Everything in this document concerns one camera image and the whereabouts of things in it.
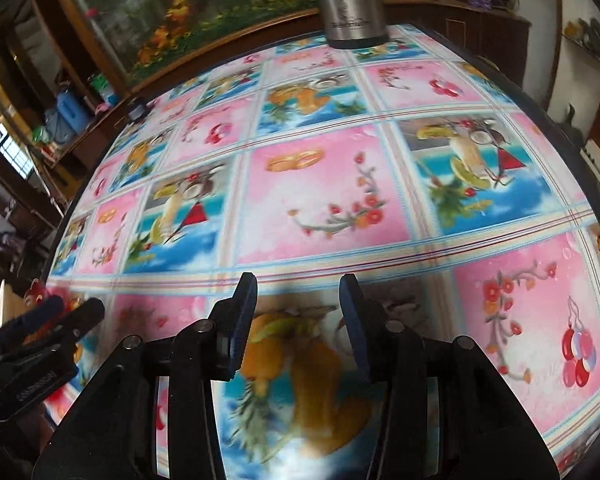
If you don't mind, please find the stainless steel thermos jug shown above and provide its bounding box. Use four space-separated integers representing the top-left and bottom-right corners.
305 0 391 51

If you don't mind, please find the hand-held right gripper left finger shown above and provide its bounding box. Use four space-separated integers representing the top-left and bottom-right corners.
32 272 258 480

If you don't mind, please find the green capped plastic bottle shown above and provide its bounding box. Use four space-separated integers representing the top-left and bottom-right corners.
89 74 118 107

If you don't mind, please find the pale blue thermos flask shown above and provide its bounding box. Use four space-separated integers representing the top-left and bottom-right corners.
45 107 73 143

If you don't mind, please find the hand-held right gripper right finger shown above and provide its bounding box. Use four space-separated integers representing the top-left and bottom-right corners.
339 274 561 480

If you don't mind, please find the glass flower display case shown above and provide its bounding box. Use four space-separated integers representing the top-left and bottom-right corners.
45 0 431 86

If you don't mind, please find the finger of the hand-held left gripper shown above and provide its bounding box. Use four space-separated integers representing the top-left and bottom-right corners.
0 295 66 348
22 297 106 361

